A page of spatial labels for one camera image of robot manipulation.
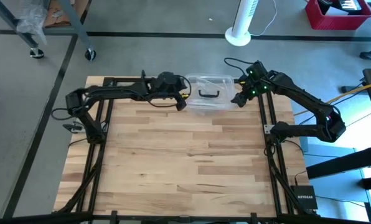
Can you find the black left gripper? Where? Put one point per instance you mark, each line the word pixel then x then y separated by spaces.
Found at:
pixel 170 82

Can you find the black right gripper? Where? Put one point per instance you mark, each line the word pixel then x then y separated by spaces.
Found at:
pixel 257 77

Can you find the clear plastic storage bin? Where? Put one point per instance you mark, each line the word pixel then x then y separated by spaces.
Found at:
pixel 191 105

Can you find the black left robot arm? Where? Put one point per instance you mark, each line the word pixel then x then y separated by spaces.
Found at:
pixel 110 91

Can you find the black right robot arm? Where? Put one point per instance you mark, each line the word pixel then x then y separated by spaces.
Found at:
pixel 310 102

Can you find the small clear plastic bag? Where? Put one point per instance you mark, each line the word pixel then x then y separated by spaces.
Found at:
pixel 210 83

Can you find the red plastic crate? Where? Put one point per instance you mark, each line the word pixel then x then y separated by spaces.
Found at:
pixel 338 23

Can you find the grey metal cart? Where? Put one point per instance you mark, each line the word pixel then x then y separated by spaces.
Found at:
pixel 75 28

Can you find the black keyboard device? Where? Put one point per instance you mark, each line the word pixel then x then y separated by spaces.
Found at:
pixel 347 3

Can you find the brown cardboard piece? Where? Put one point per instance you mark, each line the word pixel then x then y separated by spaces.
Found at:
pixel 53 18

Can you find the clear plastic sheet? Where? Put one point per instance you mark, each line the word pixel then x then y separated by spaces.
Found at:
pixel 33 18

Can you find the black aluminium table frame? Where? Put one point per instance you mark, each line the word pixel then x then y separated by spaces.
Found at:
pixel 142 80

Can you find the silver corner bracket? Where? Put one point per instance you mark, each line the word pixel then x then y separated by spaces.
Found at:
pixel 268 128

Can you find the black Netgear network switch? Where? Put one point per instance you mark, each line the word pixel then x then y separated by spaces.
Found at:
pixel 303 197

